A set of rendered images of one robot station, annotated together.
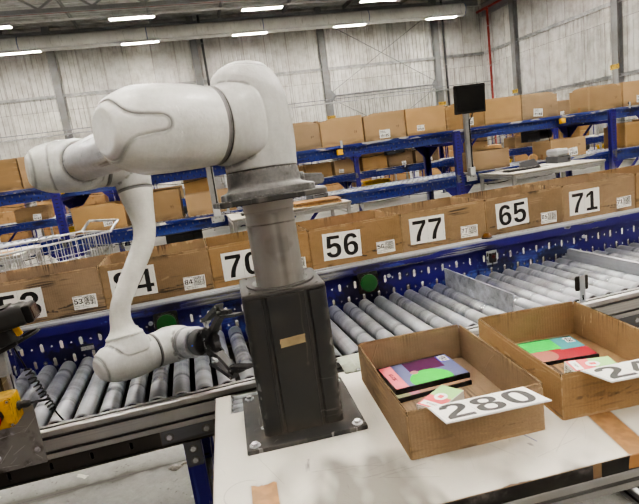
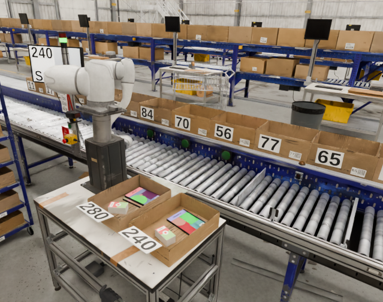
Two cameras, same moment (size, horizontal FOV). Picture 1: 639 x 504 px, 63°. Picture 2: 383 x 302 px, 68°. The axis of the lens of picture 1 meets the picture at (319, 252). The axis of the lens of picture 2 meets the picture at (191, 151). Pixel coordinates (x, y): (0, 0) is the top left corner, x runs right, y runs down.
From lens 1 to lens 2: 1.55 m
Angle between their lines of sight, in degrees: 46
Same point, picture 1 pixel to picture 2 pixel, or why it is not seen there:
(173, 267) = (159, 112)
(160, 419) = not seen: hidden behind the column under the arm
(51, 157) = not seen: hidden behind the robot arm
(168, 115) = (54, 79)
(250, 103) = (84, 78)
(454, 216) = (287, 143)
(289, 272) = (96, 138)
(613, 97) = not seen: outside the picture
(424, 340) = (159, 187)
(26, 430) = (77, 147)
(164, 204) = (283, 66)
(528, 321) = (199, 207)
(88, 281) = (135, 106)
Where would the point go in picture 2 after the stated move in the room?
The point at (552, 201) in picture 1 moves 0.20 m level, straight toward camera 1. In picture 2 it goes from (365, 163) to (340, 167)
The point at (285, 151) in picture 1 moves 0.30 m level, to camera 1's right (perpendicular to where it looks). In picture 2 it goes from (96, 97) to (124, 109)
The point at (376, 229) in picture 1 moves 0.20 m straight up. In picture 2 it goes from (241, 132) to (244, 106)
